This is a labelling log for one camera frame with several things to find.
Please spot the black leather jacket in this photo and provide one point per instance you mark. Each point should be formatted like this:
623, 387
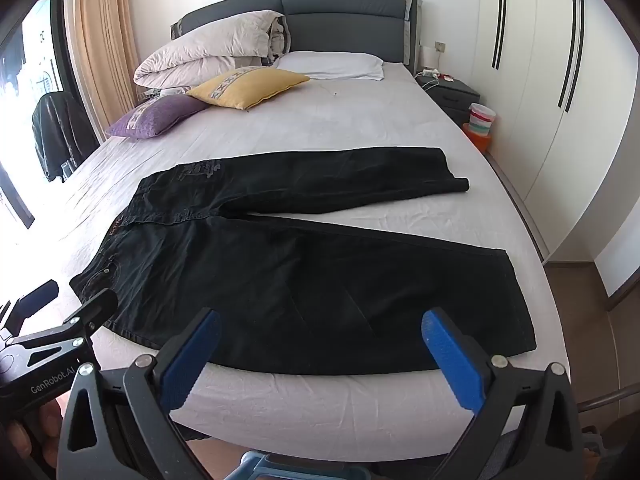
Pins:
60, 135

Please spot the folded beige duvet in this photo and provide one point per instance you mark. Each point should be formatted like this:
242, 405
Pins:
210, 50

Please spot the grey padded headboard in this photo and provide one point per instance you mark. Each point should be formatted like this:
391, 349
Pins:
340, 25

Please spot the orange container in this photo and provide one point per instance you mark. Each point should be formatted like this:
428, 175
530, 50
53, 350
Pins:
479, 144

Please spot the beige curtain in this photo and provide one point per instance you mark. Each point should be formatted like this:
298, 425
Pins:
105, 45

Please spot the purple cushion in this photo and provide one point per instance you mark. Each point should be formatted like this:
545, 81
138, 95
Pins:
155, 117

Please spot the dark grey nightstand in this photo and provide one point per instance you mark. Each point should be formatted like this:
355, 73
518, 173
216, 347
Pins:
455, 95

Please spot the person's left hand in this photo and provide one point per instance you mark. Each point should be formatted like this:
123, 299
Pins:
35, 430

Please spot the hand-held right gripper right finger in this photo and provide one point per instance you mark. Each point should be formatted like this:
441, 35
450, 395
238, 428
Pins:
452, 360

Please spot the white bed sheet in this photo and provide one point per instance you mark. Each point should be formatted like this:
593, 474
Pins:
350, 120

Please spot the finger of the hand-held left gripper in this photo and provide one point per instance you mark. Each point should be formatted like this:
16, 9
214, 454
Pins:
40, 294
97, 307

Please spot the yellow cushion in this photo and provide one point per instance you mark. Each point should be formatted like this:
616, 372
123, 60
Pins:
245, 87

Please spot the wall socket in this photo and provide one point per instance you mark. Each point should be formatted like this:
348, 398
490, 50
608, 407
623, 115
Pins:
440, 46

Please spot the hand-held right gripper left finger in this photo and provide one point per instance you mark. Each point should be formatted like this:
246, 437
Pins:
192, 360

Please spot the black pants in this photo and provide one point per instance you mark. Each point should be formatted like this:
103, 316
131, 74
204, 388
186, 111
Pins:
300, 285

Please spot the window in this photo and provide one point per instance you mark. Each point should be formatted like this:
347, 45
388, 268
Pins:
25, 85

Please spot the white pillow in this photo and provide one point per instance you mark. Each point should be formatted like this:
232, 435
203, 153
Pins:
330, 65

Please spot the white wardrobe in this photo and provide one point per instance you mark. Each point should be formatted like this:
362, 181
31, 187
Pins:
540, 85

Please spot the white striped plastic tub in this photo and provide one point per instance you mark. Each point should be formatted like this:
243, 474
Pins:
481, 119

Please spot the blue plastic frame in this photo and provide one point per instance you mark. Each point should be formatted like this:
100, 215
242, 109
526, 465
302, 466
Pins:
300, 467

